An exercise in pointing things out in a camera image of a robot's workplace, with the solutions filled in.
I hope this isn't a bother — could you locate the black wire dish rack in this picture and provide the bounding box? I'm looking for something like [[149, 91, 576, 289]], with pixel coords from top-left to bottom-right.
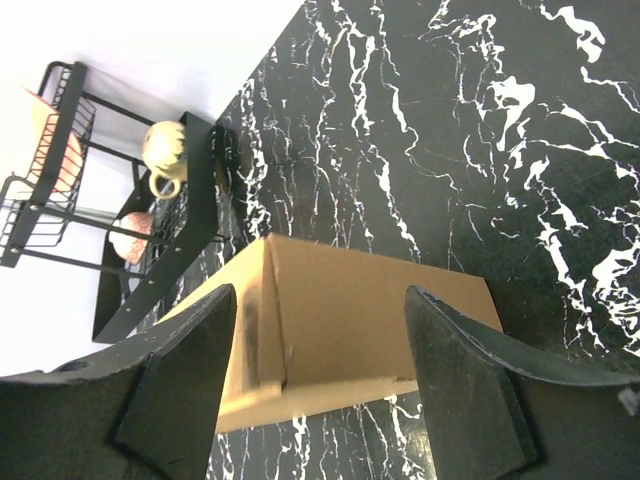
[[1, 61, 227, 344]]

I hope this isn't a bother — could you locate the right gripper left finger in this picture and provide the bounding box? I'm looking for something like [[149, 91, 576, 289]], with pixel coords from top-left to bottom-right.
[[1, 284, 236, 479]]

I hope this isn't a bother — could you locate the beige ceramic cup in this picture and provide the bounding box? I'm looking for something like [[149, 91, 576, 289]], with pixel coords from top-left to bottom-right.
[[141, 121, 188, 200]]

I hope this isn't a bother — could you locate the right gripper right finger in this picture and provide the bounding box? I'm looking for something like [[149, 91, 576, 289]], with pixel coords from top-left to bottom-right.
[[405, 286, 639, 479]]

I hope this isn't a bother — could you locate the brown cardboard box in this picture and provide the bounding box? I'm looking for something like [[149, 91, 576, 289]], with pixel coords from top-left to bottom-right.
[[175, 234, 502, 433]]

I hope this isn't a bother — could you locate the black marble pattern mat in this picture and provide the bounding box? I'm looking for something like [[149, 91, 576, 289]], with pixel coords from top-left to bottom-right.
[[134, 0, 640, 480]]

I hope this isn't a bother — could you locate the pink white ceramic cup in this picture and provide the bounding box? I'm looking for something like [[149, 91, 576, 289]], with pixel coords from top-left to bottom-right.
[[108, 212, 153, 265]]

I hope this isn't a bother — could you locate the cream pink floral plate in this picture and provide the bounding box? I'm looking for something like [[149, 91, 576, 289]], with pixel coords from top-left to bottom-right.
[[21, 86, 84, 196]]

